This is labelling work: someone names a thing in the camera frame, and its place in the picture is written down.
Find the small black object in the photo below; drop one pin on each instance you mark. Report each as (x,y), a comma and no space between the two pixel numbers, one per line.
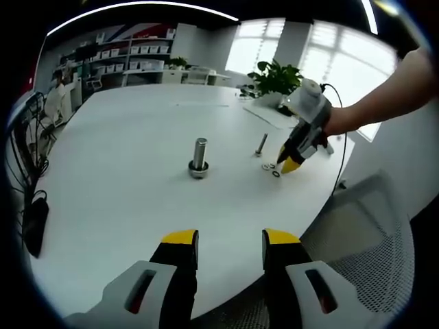
(283,109)

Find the small plant in glass bowl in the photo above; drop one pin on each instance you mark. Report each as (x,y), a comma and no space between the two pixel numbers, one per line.
(248,92)

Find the curved ceiling light strip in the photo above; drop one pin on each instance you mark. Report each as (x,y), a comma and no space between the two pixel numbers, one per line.
(137,7)

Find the white mesh chair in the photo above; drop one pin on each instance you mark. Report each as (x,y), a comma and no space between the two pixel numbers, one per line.
(363,246)

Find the white paper sheet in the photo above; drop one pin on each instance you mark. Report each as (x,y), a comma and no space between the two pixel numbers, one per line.
(267,116)

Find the shelf with white bins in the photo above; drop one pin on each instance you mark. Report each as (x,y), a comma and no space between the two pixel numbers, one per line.
(144,51)

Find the black monitor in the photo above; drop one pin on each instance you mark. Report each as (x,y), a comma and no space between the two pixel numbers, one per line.
(86,53)

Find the white plastic chair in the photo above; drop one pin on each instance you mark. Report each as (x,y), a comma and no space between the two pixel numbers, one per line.
(200,75)

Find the large potted green plant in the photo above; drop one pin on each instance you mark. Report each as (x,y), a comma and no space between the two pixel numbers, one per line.
(278,77)

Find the large bright window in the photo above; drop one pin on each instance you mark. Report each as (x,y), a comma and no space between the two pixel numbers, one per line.
(343,68)

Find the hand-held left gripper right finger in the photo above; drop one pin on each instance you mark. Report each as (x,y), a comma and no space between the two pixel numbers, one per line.
(284,270)

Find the small bushy potted plant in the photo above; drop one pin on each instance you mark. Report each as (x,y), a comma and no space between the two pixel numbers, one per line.
(177,63)

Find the small threaded steel stud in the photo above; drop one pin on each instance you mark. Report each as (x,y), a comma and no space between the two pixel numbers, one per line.
(261,144)

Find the large threaded steel stud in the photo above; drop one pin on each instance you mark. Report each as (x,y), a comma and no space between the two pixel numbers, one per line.
(200,154)

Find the straight ceiling light strip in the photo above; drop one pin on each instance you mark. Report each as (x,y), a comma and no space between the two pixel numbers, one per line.
(370,17)

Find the black pouch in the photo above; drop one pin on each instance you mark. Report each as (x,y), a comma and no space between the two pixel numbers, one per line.
(36,226)

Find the long white desk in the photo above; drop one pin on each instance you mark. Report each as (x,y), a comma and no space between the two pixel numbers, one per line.
(147,77)

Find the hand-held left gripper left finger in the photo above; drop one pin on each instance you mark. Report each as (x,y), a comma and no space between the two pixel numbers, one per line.
(171,270)

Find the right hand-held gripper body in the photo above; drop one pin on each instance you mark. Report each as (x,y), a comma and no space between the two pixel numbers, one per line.
(308,106)

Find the person's right hand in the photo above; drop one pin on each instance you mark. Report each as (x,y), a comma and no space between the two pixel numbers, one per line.
(337,121)

